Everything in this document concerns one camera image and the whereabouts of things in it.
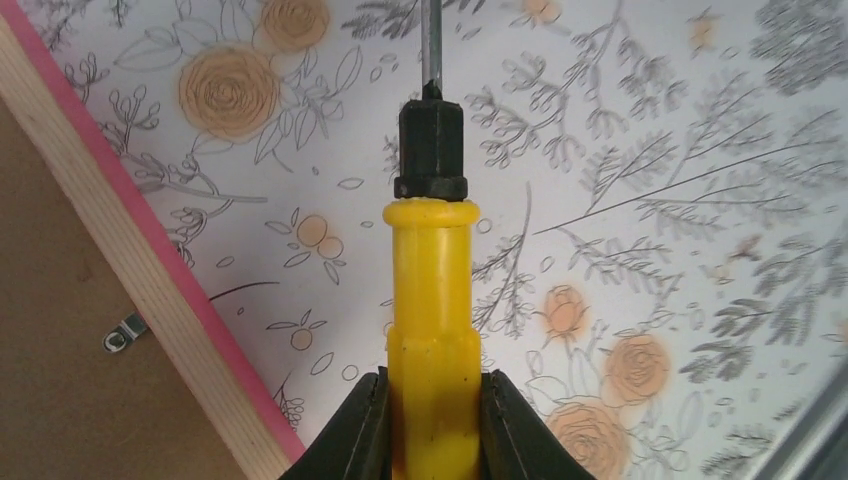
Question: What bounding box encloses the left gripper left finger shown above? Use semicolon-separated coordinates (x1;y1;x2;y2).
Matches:
280;367;390;480

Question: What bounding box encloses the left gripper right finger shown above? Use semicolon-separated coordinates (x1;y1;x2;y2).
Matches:
480;370;594;480

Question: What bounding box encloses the yellow handled screwdriver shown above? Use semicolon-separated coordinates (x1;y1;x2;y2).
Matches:
383;1;482;479

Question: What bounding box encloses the pink picture frame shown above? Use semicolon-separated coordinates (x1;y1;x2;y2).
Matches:
1;1;289;479

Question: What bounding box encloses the floral patterned table mat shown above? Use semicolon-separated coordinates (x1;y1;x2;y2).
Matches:
3;1;847;479

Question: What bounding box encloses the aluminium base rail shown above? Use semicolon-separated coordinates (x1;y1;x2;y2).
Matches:
754;364;847;479

